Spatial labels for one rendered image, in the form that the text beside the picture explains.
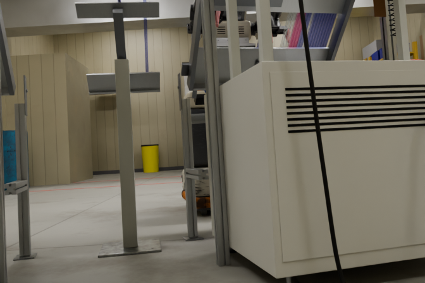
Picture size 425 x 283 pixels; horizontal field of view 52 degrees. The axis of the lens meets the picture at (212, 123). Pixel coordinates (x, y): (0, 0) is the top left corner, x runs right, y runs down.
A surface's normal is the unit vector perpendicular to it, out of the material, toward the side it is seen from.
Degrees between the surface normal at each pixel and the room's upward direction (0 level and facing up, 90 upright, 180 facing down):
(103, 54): 90
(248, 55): 133
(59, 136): 90
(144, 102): 90
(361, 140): 90
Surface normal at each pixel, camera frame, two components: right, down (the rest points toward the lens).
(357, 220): 0.25, -0.07
